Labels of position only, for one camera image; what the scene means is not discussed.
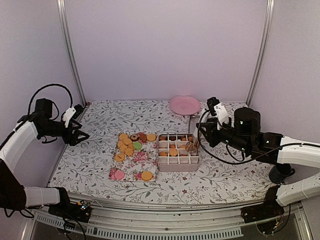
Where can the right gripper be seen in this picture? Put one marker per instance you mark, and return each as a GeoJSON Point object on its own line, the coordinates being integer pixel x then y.
{"type": "Point", "coordinates": [211, 134]}

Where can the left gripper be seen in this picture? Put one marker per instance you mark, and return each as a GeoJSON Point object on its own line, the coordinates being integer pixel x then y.
{"type": "Point", "coordinates": [67, 138]}

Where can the metal tongs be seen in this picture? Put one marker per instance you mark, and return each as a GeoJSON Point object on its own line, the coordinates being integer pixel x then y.
{"type": "Point", "coordinates": [192, 144]}

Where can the compartment tin box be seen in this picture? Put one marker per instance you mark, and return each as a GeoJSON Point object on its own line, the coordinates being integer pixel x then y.
{"type": "Point", "coordinates": [172, 154]}

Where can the floral cookie tray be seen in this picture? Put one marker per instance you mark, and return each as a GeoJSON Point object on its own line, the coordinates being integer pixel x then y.
{"type": "Point", "coordinates": [133, 162]}

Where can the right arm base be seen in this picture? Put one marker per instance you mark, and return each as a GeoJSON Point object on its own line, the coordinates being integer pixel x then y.
{"type": "Point", "coordinates": [268, 209]}

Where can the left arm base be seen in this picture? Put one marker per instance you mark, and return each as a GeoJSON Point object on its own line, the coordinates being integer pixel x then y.
{"type": "Point", "coordinates": [66, 209]}

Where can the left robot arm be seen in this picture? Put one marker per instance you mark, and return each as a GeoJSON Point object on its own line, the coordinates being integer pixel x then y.
{"type": "Point", "coordinates": [36, 124]}

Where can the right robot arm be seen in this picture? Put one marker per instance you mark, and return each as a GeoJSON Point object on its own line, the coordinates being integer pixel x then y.
{"type": "Point", "coordinates": [243, 133]}

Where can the metal tin lid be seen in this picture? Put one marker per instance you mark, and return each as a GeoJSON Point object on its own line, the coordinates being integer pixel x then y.
{"type": "Point", "coordinates": [193, 119]}

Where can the pink plate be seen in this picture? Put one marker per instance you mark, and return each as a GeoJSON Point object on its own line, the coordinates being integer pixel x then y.
{"type": "Point", "coordinates": [184, 105]}

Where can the floral tablecloth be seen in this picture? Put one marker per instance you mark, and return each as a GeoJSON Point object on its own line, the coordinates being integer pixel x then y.
{"type": "Point", "coordinates": [84, 169]}

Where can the round biscuit top right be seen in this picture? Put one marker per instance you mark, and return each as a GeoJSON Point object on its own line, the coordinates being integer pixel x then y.
{"type": "Point", "coordinates": [151, 137]}

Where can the chocolate sprinkle donut cookie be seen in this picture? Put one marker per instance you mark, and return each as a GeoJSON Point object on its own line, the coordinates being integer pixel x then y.
{"type": "Point", "coordinates": [134, 137]}

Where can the pink round cookie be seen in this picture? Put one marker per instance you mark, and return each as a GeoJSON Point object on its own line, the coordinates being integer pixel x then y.
{"type": "Point", "coordinates": [119, 175]}

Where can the green sandwich cookie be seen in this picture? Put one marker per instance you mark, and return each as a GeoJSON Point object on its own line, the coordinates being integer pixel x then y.
{"type": "Point", "coordinates": [137, 145]}

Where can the round cream sandwich cookie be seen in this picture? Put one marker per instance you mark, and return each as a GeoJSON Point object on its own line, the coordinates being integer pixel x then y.
{"type": "Point", "coordinates": [146, 176]}

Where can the dark blue cup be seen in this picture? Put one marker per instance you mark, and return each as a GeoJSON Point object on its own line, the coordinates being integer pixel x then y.
{"type": "Point", "coordinates": [280, 172]}

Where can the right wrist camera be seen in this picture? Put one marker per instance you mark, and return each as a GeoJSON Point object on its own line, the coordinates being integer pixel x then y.
{"type": "Point", "coordinates": [217, 109]}

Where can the front aluminium rail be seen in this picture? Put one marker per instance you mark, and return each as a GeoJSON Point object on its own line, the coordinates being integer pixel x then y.
{"type": "Point", "coordinates": [123, 220]}

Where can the left aluminium post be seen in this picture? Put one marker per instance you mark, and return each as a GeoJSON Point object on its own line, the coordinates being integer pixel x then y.
{"type": "Point", "coordinates": [62, 13]}

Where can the aluminium post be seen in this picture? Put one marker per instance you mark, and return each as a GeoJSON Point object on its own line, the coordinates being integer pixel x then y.
{"type": "Point", "coordinates": [262, 50]}
{"type": "Point", "coordinates": [62, 13]}

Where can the right aluminium post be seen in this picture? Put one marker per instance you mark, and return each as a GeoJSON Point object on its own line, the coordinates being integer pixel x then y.
{"type": "Point", "coordinates": [262, 50]}

